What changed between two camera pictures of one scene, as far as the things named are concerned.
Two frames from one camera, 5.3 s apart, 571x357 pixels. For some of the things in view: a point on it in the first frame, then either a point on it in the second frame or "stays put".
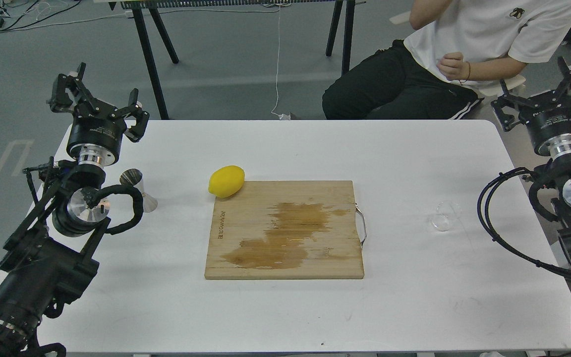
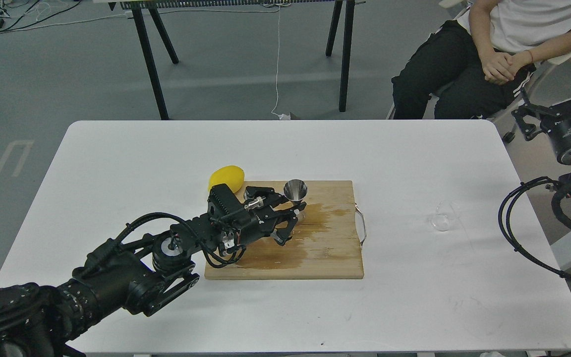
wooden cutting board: (279, 230) stays put
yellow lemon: (226, 181) stays put
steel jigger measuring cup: (134, 177) -> (295, 189)
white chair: (486, 89) -> (510, 137)
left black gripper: (96, 133) -> (231, 221)
